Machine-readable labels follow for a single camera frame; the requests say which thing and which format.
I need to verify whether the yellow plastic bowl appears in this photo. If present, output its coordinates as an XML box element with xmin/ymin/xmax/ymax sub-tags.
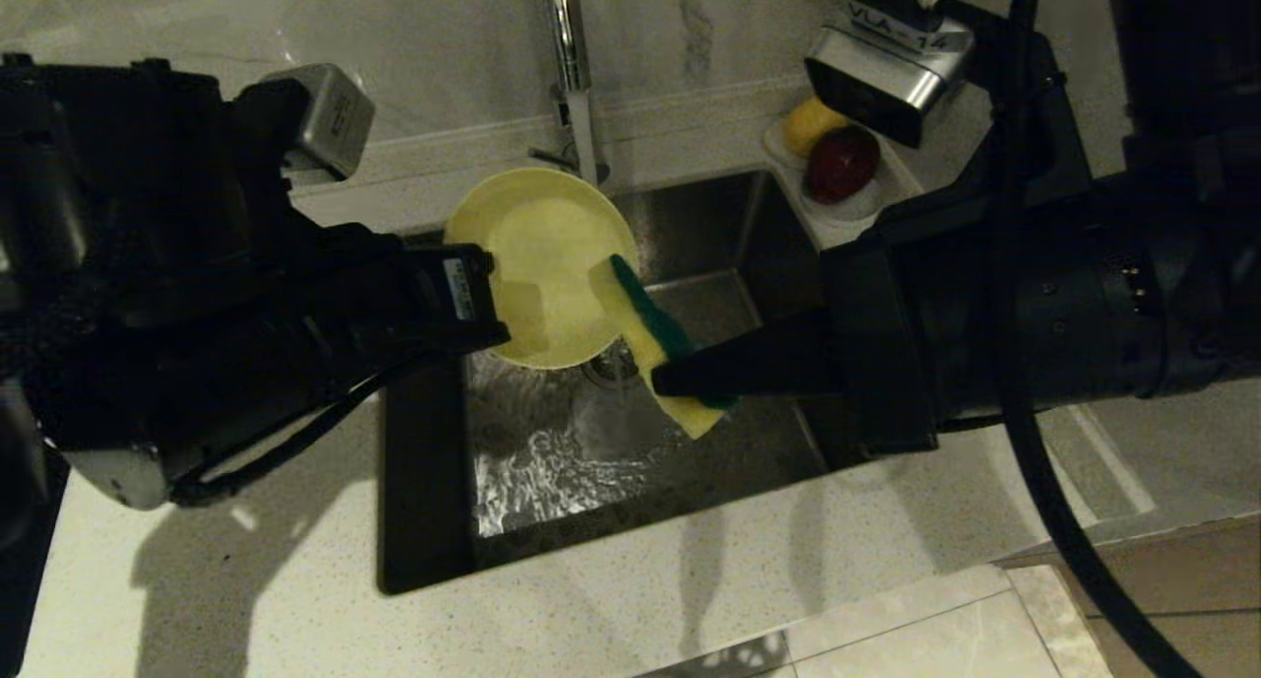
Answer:
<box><xmin>443</xmin><ymin>168</ymin><xmax>641</xmax><ymax>371</ymax></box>

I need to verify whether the green and yellow sponge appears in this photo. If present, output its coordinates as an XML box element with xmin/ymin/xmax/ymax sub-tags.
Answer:
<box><xmin>589</xmin><ymin>254</ymin><xmax>738</xmax><ymax>441</ymax></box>

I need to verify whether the chrome faucet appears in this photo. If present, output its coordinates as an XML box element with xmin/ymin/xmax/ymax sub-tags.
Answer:
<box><xmin>530</xmin><ymin>0</ymin><xmax>612</xmax><ymax>188</ymax></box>

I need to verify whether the stainless steel sink basin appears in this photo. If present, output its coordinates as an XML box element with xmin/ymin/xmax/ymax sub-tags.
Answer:
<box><xmin>379</xmin><ymin>170</ymin><xmax>929</xmax><ymax>597</ymax></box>

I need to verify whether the small white dish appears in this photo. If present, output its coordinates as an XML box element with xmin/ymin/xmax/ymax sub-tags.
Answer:
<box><xmin>798</xmin><ymin>180</ymin><xmax>922</xmax><ymax>227</ymax></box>
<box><xmin>762</xmin><ymin>119</ymin><xmax>811</xmax><ymax>173</ymax></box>

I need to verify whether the round metal drain strainer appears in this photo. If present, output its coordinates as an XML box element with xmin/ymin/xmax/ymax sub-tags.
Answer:
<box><xmin>589</xmin><ymin>341</ymin><xmax>641</xmax><ymax>390</ymax></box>

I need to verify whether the dark red apple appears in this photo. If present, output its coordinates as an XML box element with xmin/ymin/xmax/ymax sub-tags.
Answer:
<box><xmin>806</xmin><ymin>124</ymin><xmax>882</xmax><ymax>206</ymax></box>

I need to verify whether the yellow pear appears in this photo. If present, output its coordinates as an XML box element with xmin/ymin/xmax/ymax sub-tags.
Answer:
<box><xmin>783</xmin><ymin>97</ymin><xmax>853</xmax><ymax>159</ymax></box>

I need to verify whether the light wood cabinet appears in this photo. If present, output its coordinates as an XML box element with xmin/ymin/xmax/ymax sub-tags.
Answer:
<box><xmin>1005</xmin><ymin>515</ymin><xmax>1261</xmax><ymax>678</ymax></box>

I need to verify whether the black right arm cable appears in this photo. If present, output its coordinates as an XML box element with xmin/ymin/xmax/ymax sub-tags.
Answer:
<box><xmin>988</xmin><ymin>0</ymin><xmax>1205</xmax><ymax>678</ymax></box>

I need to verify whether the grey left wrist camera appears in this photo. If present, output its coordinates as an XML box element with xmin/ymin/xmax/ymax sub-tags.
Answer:
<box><xmin>258</xmin><ymin>63</ymin><xmax>376</xmax><ymax>184</ymax></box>

